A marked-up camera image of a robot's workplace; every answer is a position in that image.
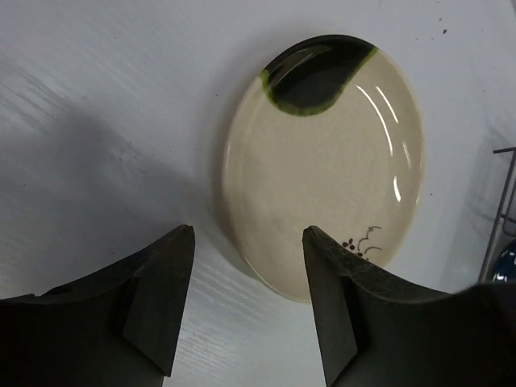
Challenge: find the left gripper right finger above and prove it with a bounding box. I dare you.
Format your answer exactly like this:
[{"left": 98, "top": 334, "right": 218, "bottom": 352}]
[{"left": 302, "top": 226, "right": 515, "bottom": 386}]

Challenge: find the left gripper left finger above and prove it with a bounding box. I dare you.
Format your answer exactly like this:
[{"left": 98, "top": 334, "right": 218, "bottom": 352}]
[{"left": 1, "top": 225, "right": 195, "bottom": 386}]

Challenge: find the dark blue plate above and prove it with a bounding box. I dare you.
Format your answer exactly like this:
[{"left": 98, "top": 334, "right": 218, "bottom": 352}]
[{"left": 492, "top": 239, "right": 516, "bottom": 282}]

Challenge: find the cream plate black patch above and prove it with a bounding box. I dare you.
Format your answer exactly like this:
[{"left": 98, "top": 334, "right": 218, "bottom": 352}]
[{"left": 220, "top": 34, "right": 426, "bottom": 303}]

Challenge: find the black wire dish rack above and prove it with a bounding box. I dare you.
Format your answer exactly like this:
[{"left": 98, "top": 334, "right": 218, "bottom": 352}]
[{"left": 478, "top": 147, "right": 515, "bottom": 282}]

